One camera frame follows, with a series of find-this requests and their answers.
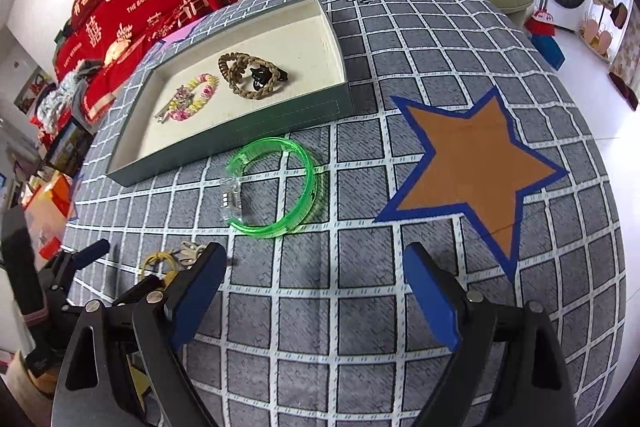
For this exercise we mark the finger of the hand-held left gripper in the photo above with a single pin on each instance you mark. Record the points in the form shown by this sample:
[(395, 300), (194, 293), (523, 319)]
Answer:
[(82, 259)]

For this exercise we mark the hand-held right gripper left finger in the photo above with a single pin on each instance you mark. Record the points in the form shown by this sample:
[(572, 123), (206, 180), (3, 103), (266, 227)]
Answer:
[(195, 297)]

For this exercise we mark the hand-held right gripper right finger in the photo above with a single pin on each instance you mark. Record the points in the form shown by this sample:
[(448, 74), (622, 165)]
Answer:
[(432, 297)]

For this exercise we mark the silver star hair clip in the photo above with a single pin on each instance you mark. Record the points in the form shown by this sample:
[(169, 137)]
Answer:
[(177, 102)]

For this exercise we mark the black hair claw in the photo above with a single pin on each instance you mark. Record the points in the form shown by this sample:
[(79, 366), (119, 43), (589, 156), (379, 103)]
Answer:
[(259, 76)]

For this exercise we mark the shallow grey-green box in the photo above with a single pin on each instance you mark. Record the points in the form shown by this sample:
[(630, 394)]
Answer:
[(280, 37)]

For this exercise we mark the red gift bag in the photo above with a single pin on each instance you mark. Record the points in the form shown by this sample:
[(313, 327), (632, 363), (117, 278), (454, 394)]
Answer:
[(47, 212)]

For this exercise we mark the grey checkered star tablecloth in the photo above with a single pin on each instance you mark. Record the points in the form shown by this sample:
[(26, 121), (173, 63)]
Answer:
[(350, 267)]

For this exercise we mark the black photo book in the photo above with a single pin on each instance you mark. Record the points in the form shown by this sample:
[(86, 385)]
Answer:
[(67, 147)]

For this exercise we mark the pile of grey clothes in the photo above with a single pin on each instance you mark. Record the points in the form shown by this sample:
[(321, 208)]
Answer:
[(62, 92)]

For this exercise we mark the blue box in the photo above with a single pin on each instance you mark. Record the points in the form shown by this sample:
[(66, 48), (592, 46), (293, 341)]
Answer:
[(547, 52)]

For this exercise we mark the checkered beige bag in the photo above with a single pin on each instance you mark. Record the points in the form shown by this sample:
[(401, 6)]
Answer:
[(627, 52)]

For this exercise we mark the red landscape wall picture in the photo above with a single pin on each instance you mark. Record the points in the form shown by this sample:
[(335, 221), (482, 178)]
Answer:
[(32, 89)]

